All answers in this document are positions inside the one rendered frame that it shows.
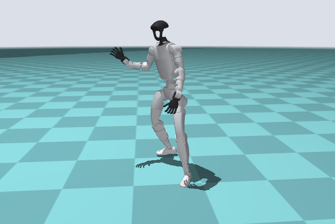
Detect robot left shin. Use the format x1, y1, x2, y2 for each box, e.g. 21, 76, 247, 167
177, 133, 189, 176

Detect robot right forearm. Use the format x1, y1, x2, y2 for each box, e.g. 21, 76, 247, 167
123, 59, 143, 70

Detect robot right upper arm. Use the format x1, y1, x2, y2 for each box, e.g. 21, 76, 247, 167
142, 47, 154, 71

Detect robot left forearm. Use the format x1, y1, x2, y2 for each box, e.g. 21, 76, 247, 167
174, 68, 185, 99

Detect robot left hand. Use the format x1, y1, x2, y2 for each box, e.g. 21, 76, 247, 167
163, 91, 181, 114

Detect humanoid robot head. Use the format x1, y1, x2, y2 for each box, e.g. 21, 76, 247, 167
150, 20, 169, 46

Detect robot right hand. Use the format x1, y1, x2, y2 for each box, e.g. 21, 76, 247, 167
110, 47, 129, 63

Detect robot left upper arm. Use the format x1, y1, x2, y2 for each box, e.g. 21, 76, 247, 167
169, 44, 184, 77

